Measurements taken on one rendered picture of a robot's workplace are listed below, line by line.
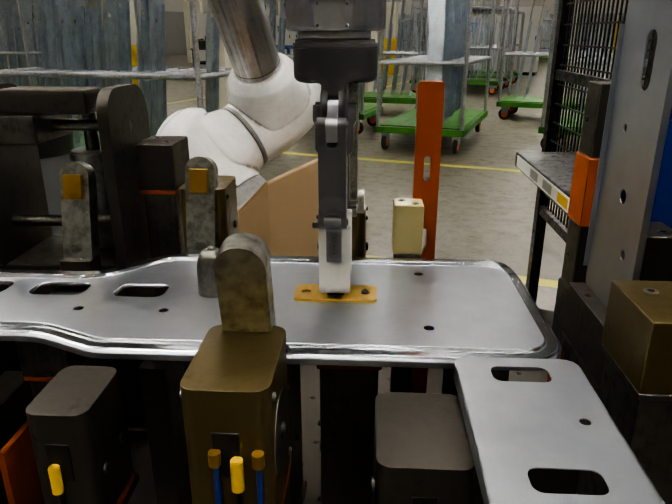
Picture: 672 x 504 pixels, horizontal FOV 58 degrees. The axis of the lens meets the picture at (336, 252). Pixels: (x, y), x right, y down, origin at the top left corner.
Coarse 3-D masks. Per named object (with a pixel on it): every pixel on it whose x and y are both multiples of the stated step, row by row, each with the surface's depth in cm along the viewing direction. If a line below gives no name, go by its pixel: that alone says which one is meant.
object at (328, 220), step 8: (328, 216) 53; (336, 216) 53; (328, 224) 53; (336, 224) 53; (328, 232) 55; (336, 232) 55; (328, 240) 55; (336, 240) 55; (328, 248) 56; (336, 248) 56; (328, 256) 56; (336, 256) 56
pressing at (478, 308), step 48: (96, 288) 63; (192, 288) 63; (288, 288) 63; (384, 288) 63; (432, 288) 63; (480, 288) 63; (0, 336) 55; (48, 336) 54; (96, 336) 53; (144, 336) 53; (192, 336) 53; (288, 336) 53; (336, 336) 53; (384, 336) 53; (432, 336) 53; (480, 336) 53; (528, 336) 53
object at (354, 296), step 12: (300, 288) 62; (312, 288) 62; (360, 288) 62; (372, 288) 62; (300, 300) 60; (312, 300) 60; (324, 300) 60; (336, 300) 60; (348, 300) 60; (360, 300) 60; (372, 300) 60
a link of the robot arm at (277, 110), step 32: (224, 0) 109; (256, 0) 112; (224, 32) 115; (256, 32) 115; (256, 64) 120; (288, 64) 127; (256, 96) 124; (288, 96) 127; (256, 128) 128; (288, 128) 132
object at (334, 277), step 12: (348, 228) 56; (324, 240) 57; (348, 240) 57; (324, 252) 57; (348, 252) 57; (324, 264) 58; (336, 264) 57; (348, 264) 57; (324, 276) 58; (336, 276) 58; (348, 276) 58; (324, 288) 58; (336, 288) 58; (348, 288) 58
